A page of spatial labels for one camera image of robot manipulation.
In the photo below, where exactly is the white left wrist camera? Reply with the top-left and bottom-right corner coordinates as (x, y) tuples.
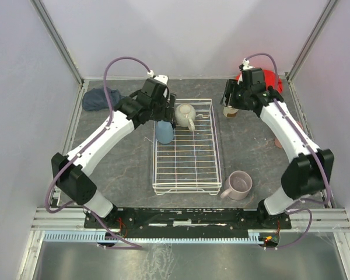
(147, 70), (169, 85)

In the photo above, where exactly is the pink plastic cup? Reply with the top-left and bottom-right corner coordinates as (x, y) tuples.
(274, 122), (303, 149)

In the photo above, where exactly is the white wire dish rack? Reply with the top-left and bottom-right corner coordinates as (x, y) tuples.
(152, 99), (222, 195)

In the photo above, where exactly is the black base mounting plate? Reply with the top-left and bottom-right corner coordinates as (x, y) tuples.
(83, 205), (292, 237)

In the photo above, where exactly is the dark blue cloth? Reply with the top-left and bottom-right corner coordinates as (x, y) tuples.
(81, 87), (124, 111)

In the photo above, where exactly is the blue plastic cup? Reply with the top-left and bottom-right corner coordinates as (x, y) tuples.
(156, 121), (174, 144)

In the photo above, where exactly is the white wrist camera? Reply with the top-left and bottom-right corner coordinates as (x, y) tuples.
(147, 70), (169, 85)
(239, 58), (252, 71)

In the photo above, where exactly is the cream ceramic mug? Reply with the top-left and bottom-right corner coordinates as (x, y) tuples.
(175, 103), (196, 132)

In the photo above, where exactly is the white slotted cable duct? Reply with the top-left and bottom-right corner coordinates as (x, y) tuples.
(43, 230), (264, 245)

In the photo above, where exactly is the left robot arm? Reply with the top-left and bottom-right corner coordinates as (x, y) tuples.
(51, 75), (176, 218)

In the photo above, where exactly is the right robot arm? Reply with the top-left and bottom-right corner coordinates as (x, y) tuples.
(222, 65), (334, 217)

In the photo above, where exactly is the red cloth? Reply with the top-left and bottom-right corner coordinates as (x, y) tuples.
(235, 67), (283, 94)

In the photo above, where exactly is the lilac ceramic mug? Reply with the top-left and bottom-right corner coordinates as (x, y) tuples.
(220, 170), (253, 200)

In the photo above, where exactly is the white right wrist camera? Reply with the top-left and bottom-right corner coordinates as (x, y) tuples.
(239, 58), (252, 71)

